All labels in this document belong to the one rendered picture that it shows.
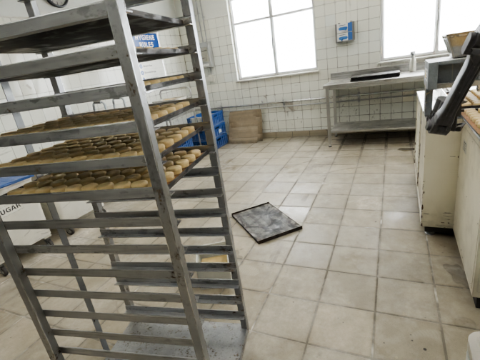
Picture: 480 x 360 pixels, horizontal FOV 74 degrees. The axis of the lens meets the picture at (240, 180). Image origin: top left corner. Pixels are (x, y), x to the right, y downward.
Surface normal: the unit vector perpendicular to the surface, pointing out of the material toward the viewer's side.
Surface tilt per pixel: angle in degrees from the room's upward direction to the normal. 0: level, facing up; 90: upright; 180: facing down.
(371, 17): 90
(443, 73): 90
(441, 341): 0
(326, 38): 90
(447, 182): 90
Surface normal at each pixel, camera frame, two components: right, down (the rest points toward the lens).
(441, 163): -0.41, 0.37
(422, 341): -0.15, -0.93
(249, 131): -0.43, -0.03
